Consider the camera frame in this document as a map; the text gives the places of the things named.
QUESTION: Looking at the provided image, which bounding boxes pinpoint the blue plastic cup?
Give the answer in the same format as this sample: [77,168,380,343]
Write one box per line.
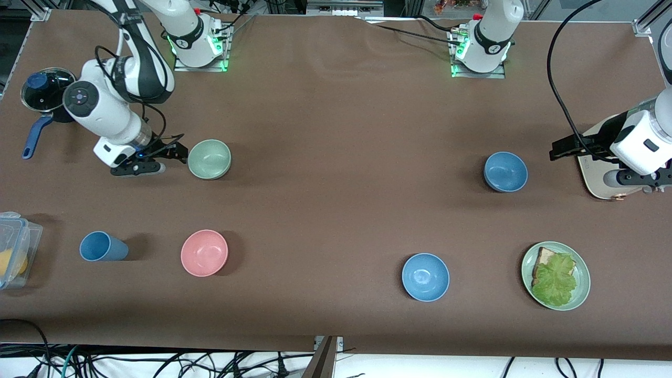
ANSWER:
[79,231,129,262]

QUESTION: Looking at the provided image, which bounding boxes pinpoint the green lettuce leaf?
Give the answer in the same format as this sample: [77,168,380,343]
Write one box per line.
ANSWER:
[531,253,578,308]

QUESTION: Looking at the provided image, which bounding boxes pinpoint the glass lid blue knob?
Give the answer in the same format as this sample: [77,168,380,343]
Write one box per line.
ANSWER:
[21,67,77,112]

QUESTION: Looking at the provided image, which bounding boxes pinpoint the grey metal box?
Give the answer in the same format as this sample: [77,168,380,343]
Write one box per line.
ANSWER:
[306,0,385,16]

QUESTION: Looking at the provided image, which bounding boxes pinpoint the light green bowl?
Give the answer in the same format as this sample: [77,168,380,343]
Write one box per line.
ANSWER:
[187,139,232,180]

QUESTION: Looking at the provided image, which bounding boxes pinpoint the pink bowl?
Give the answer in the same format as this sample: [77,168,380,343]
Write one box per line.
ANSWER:
[181,229,229,277]

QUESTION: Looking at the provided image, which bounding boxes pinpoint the light green plate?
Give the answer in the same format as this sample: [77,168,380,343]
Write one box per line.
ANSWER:
[521,241,591,311]

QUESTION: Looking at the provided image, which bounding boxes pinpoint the orange background items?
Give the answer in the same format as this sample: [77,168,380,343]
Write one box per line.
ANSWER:
[433,0,476,15]

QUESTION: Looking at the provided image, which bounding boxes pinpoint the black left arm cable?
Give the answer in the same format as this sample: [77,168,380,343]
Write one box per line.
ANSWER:
[548,0,623,162]

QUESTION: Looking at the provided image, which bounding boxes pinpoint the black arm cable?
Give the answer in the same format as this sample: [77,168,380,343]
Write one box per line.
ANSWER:
[94,21,185,154]
[548,0,623,162]

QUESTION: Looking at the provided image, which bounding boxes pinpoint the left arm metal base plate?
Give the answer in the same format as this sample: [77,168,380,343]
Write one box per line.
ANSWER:
[450,29,507,79]

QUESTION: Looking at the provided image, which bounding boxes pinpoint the clear plastic food container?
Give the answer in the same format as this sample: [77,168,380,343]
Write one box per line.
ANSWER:
[0,212,44,290]

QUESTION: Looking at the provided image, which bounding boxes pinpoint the teal floor cable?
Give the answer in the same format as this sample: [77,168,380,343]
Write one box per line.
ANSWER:
[61,345,80,378]

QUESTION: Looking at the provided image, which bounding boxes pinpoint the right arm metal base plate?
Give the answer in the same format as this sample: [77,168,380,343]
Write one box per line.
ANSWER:
[173,21,232,72]

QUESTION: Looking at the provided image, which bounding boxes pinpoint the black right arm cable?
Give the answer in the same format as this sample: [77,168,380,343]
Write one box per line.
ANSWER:
[94,21,185,154]

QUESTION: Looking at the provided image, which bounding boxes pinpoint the thin black tabletop cable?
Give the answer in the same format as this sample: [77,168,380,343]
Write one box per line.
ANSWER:
[417,15,455,33]
[367,20,458,44]

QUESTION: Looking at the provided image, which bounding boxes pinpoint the bread slice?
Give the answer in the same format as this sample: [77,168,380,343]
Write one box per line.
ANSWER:
[532,247,577,287]

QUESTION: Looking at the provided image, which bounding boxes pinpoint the dark angled bar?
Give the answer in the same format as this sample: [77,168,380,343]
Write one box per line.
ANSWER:
[302,337,338,378]

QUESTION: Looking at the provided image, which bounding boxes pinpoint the yellow food piece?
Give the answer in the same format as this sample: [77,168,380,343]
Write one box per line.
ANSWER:
[0,249,28,279]

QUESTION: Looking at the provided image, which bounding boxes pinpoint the thick black floor cable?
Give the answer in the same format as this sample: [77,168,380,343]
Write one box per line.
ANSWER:
[0,319,51,364]

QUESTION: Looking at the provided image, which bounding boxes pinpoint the blue bowl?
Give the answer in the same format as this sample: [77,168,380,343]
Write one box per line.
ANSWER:
[484,152,528,193]
[402,253,450,302]

